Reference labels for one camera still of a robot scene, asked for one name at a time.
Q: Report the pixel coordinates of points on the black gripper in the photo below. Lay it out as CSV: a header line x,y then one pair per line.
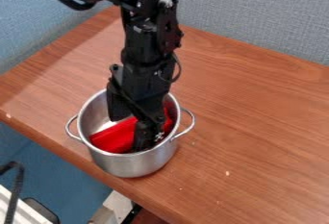
x,y
136,92

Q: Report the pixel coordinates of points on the red block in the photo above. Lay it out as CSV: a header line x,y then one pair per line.
x,y
117,138

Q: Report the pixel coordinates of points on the stainless steel metal pot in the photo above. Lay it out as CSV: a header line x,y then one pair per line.
x,y
134,164

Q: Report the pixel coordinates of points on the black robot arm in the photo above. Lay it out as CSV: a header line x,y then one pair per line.
x,y
152,30

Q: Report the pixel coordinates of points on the white box under table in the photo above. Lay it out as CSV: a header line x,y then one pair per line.
x,y
114,210

